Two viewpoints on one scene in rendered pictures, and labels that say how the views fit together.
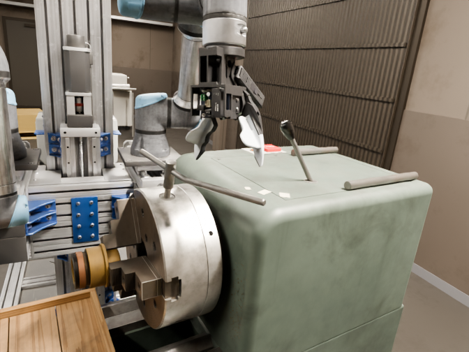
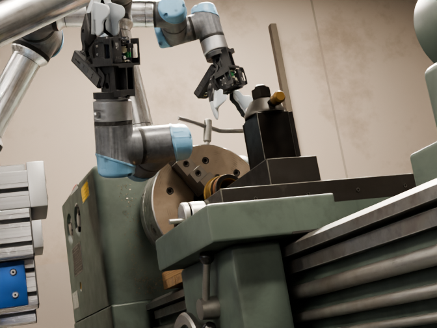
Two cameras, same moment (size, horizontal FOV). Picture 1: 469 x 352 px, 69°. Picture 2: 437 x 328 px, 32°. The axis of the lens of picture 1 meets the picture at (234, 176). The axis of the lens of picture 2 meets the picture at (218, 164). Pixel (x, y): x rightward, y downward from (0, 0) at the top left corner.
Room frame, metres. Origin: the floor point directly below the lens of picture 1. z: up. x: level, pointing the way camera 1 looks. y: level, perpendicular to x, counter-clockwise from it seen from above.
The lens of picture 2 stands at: (0.31, 2.08, 0.72)
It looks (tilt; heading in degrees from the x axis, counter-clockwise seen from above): 13 degrees up; 280
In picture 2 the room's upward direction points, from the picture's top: 9 degrees counter-clockwise
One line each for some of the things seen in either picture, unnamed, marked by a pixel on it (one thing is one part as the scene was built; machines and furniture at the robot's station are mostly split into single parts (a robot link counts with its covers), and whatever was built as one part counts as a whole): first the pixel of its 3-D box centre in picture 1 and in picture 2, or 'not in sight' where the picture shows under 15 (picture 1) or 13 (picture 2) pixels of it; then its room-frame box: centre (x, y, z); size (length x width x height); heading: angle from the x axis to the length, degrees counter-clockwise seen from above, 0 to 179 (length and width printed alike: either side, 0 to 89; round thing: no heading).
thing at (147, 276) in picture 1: (142, 278); not in sight; (0.60, 0.17, 1.09); 0.12 x 0.11 x 0.05; 32
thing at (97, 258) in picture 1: (96, 266); (223, 192); (0.64, 0.28, 1.08); 0.09 x 0.09 x 0.09; 32
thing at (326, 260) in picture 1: (288, 229); (158, 241); (0.95, -0.18, 1.06); 0.59 x 0.48 x 0.39; 122
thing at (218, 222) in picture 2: not in sight; (320, 226); (0.39, 0.74, 0.90); 0.53 x 0.30 x 0.06; 32
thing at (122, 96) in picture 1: (116, 100); not in sight; (7.86, 2.82, 0.59); 2.40 x 0.60 x 1.18; 26
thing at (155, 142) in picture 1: (150, 140); not in sight; (1.31, 0.34, 1.21); 0.15 x 0.15 x 0.10
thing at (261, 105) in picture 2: not in sight; (264, 109); (0.45, 0.72, 1.14); 0.08 x 0.08 x 0.03
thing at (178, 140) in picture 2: not in sight; (160, 146); (0.69, 0.64, 1.13); 0.11 x 0.11 x 0.08; 35
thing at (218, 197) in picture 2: not in sight; (313, 203); (0.40, 0.68, 0.95); 0.43 x 0.18 x 0.04; 32
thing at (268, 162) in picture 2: not in sight; (271, 184); (0.47, 0.69, 1.00); 0.20 x 0.10 x 0.05; 122
